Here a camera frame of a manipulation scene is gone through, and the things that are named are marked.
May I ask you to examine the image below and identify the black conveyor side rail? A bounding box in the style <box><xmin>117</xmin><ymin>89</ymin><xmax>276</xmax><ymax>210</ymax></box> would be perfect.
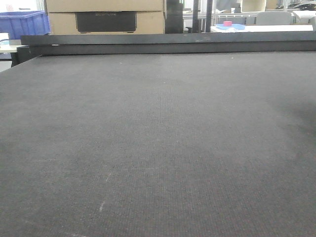
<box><xmin>15</xmin><ymin>31</ymin><xmax>316</xmax><ymax>64</ymax></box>

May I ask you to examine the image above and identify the blue plastic crate background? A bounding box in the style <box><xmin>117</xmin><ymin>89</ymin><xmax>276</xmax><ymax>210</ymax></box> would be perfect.
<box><xmin>0</xmin><ymin>11</ymin><xmax>50</xmax><ymax>40</ymax></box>

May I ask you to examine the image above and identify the blue tray on table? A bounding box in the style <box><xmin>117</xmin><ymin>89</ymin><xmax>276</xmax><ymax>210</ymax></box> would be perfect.
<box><xmin>215</xmin><ymin>24</ymin><xmax>245</xmax><ymax>30</ymax></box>

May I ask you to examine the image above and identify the upper cardboard box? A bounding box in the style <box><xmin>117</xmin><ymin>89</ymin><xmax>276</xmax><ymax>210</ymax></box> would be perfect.
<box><xmin>46</xmin><ymin>0</ymin><xmax>166</xmax><ymax>12</ymax></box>

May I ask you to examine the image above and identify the pink block on tray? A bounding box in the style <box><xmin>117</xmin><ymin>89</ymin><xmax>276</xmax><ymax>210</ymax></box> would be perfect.
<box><xmin>223</xmin><ymin>21</ymin><xmax>232</xmax><ymax>27</ymax></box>

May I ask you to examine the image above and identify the lower cardboard box black print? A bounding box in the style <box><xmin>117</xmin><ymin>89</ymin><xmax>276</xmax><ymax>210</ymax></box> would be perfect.
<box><xmin>48</xmin><ymin>11</ymin><xmax>165</xmax><ymax>35</ymax></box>

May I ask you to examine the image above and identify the white background table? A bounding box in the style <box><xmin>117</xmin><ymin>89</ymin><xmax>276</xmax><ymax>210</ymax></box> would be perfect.
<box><xmin>210</xmin><ymin>25</ymin><xmax>314</xmax><ymax>33</ymax></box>

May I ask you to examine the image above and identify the black vertical post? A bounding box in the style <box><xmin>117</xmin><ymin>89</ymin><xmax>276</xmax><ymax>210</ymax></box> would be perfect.
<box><xmin>165</xmin><ymin>0</ymin><xmax>183</xmax><ymax>34</ymax></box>

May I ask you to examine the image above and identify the black conveyor belt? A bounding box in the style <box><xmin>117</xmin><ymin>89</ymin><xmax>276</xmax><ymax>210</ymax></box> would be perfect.
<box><xmin>0</xmin><ymin>52</ymin><xmax>316</xmax><ymax>237</ymax></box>

